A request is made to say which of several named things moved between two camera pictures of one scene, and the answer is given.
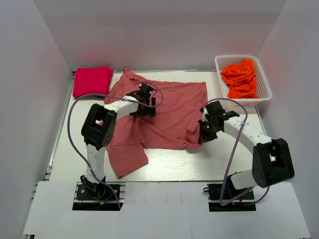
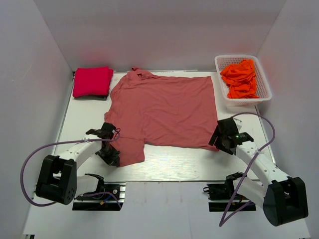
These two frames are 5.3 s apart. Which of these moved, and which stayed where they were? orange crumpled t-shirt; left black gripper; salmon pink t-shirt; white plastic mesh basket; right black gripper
Moved: salmon pink t-shirt; right black gripper; left black gripper
Stayed: white plastic mesh basket; orange crumpled t-shirt
